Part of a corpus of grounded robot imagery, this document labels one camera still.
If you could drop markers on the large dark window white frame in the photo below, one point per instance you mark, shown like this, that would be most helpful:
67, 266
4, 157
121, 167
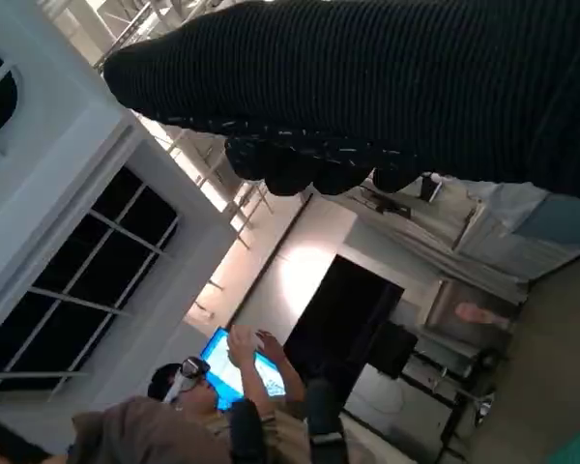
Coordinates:
77, 299

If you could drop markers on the white VR headset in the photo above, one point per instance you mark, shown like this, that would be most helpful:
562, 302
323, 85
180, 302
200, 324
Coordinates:
191, 368

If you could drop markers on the monitor with light blue screen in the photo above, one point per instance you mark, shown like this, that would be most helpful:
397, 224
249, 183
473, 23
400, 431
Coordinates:
222, 367

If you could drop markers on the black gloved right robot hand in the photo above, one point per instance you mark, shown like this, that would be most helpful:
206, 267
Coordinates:
367, 72

